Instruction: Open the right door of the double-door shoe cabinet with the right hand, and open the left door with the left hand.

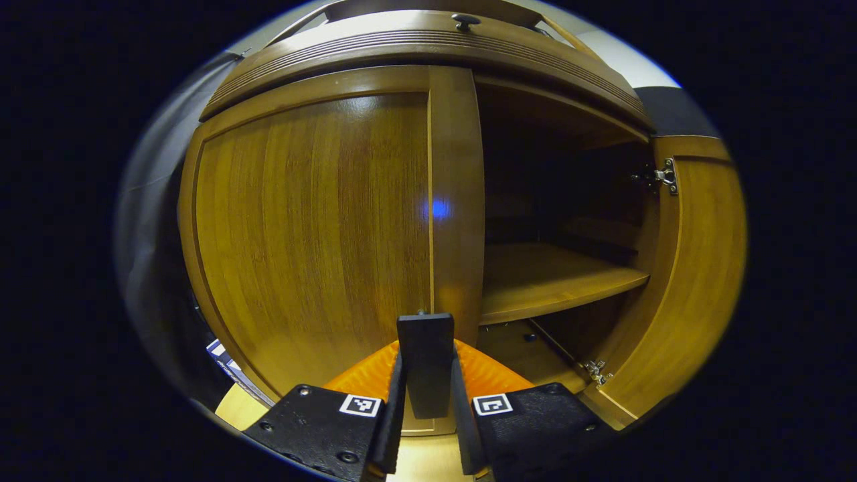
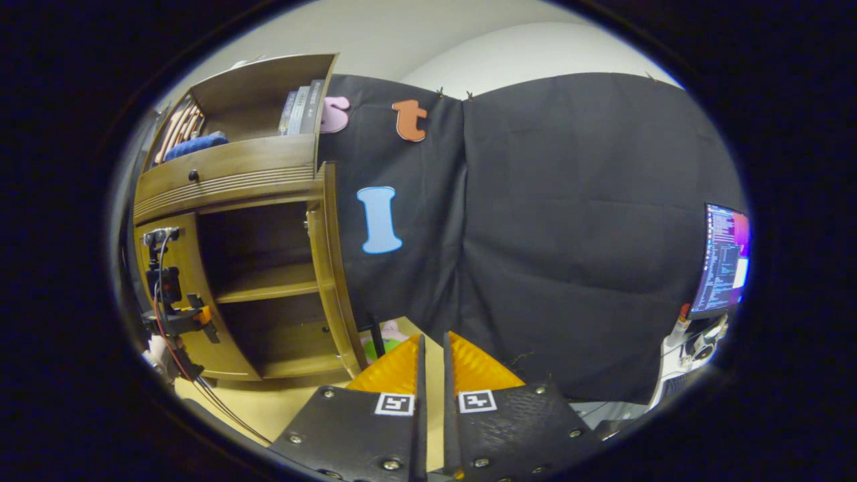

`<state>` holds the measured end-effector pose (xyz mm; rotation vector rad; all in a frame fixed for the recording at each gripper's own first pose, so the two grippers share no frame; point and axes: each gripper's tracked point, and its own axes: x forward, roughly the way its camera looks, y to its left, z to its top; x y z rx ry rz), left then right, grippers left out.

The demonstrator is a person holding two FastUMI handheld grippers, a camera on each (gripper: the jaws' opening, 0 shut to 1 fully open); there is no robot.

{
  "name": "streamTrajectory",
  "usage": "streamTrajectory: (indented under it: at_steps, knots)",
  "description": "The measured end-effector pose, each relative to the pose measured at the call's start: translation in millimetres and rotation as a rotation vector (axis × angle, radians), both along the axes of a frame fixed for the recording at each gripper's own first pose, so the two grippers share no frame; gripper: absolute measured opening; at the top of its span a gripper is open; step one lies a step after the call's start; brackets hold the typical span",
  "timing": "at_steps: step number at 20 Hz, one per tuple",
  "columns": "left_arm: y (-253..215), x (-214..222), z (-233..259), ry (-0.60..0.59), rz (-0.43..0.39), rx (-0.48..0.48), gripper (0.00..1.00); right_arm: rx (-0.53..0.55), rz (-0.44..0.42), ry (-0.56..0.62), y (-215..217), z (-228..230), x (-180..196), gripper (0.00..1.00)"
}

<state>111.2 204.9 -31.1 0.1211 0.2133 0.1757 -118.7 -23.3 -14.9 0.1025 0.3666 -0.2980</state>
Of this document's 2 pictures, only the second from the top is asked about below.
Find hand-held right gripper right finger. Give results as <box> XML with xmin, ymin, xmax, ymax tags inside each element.
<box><xmin>442</xmin><ymin>331</ymin><xmax>607</xmax><ymax>482</ymax></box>

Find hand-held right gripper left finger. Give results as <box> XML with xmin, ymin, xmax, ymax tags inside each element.
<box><xmin>266</xmin><ymin>333</ymin><xmax>428</xmax><ymax>482</ymax></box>

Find wooden double-door shoe cabinet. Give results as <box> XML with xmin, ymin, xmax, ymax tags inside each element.
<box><xmin>132</xmin><ymin>54</ymin><xmax>368</xmax><ymax>382</ymax></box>

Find wooden cabinet drawer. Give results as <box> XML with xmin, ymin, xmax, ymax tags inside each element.
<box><xmin>133</xmin><ymin>133</ymin><xmax>317</xmax><ymax>225</ymax></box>

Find wooden inner shelf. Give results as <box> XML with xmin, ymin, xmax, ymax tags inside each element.
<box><xmin>214</xmin><ymin>262</ymin><xmax>321</xmax><ymax>304</ymax></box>

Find pink and green plush toy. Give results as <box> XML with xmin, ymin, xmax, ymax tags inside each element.
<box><xmin>360</xmin><ymin>319</ymin><xmax>410</xmax><ymax>366</ymax></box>

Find blue cushion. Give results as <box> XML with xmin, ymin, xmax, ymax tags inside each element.
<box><xmin>163</xmin><ymin>131</ymin><xmax>230</xmax><ymax>162</ymax></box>

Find black backdrop cloth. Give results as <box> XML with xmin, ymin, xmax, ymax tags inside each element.
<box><xmin>316</xmin><ymin>72</ymin><xmax>747</xmax><ymax>404</ymax></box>

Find computer monitor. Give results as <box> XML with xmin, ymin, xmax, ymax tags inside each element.
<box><xmin>688</xmin><ymin>203</ymin><xmax>751</xmax><ymax>320</ymax></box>

